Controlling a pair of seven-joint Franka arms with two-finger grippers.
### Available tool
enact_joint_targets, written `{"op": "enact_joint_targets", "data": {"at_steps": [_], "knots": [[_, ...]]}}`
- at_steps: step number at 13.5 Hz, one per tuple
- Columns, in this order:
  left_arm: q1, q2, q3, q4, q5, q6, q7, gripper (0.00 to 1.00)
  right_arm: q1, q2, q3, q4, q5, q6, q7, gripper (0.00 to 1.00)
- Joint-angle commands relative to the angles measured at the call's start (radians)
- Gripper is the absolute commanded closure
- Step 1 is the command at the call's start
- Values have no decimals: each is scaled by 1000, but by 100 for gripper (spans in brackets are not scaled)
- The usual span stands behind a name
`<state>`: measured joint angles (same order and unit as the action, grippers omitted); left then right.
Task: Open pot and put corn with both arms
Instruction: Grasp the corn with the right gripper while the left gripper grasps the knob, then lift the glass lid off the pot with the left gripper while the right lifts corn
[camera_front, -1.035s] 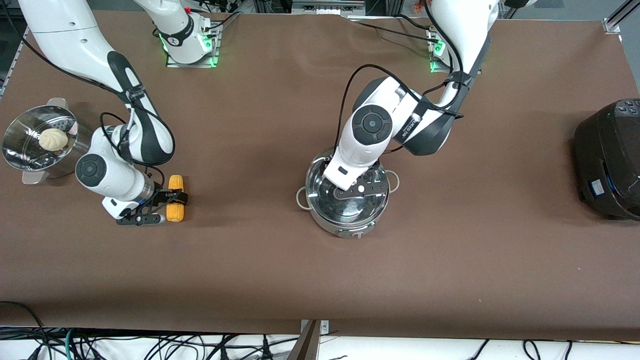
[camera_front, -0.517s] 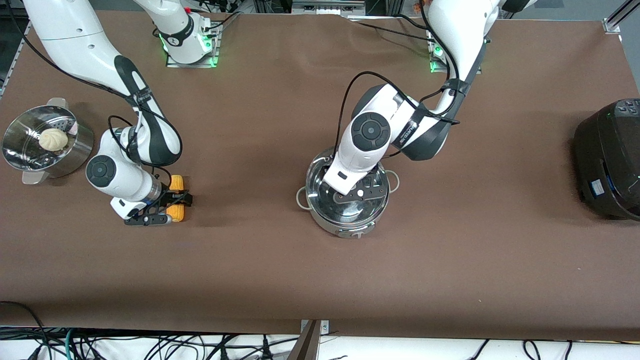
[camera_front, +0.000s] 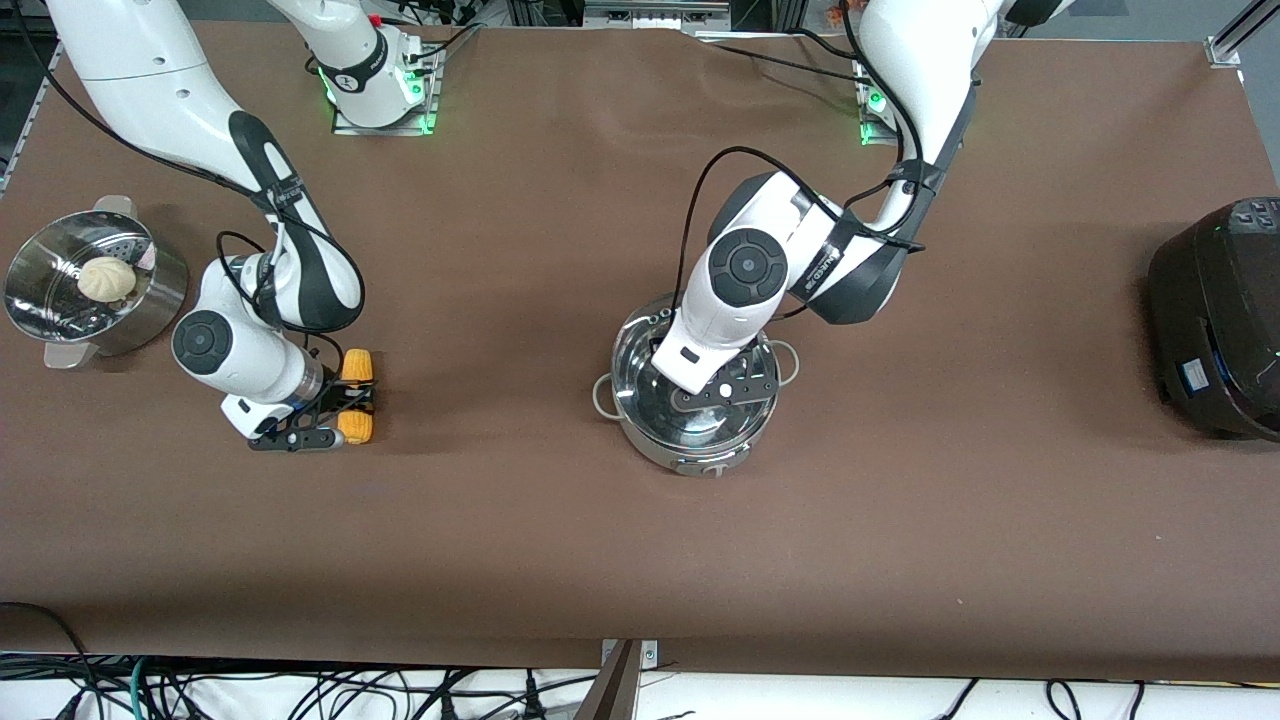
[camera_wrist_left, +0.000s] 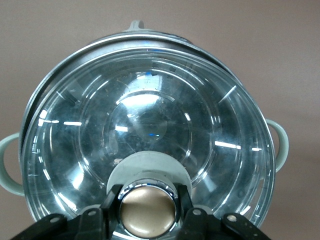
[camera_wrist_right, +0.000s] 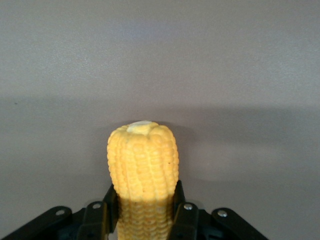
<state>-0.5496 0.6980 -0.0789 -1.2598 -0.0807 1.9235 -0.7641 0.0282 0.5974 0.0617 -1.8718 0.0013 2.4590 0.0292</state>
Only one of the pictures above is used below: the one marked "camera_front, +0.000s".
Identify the black rice cooker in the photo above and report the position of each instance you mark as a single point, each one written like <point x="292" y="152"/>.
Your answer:
<point x="1220" y="320"/>

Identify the perforated steel steamer tray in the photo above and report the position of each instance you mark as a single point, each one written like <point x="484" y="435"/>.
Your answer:
<point x="128" y="246"/>

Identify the white steamed bun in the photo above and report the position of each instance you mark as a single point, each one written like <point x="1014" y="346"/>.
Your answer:
<point x="106" y="278"/>

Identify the aluminium frame rail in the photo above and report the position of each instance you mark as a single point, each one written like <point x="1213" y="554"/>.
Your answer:
<point x="22" y="130"/>

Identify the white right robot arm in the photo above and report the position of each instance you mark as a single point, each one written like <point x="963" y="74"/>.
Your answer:
<point x="170" y="90"/>

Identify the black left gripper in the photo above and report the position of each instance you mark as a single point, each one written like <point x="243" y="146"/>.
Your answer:
<point x="755" y="366"/>

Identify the metal table edge bracket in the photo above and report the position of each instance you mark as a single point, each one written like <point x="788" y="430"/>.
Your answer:
<point x="625" y="655"/>

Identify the grey metal box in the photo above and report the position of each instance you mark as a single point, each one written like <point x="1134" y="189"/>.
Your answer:
<point x="650" y="12"/>

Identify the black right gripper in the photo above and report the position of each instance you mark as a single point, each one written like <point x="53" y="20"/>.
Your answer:
<point x="331" y="395"/>

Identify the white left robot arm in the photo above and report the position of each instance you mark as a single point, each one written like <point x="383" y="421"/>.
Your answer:
<point x="750" y="270"/>

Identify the yellow corn cob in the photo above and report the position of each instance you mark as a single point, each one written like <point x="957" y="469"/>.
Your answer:
<point x="357" y="365"/>

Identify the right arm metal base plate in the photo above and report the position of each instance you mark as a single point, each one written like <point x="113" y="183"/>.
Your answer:
<point x="425" y="100"/>

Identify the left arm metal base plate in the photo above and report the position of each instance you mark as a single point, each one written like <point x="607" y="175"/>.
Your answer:
<point x="868" y="120"/>

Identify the aluminium frame post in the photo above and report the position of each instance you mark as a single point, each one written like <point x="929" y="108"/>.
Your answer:
<point x="1235" y="35"/>

